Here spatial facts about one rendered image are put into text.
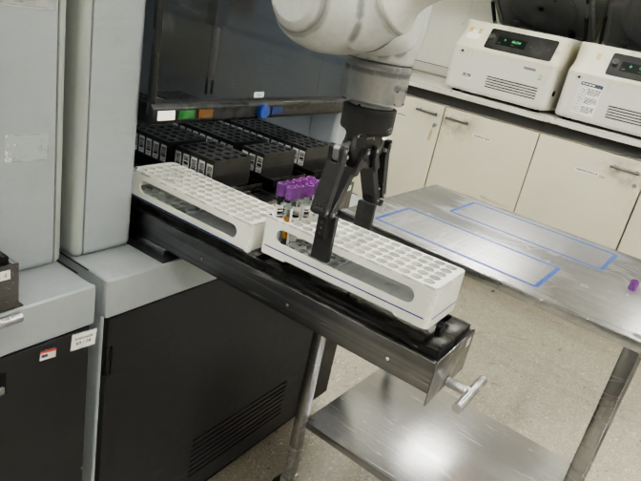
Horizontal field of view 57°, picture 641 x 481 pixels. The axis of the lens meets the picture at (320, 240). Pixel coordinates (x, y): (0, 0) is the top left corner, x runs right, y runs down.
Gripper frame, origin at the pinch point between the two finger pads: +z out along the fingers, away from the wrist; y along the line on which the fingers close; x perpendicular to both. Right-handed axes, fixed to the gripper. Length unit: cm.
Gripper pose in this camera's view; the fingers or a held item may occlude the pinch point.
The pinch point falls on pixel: (342, 237)
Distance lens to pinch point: 89.2
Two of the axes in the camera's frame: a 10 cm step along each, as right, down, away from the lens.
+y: 5.7, -2.1, 7.9
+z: -1.8, 9.1, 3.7
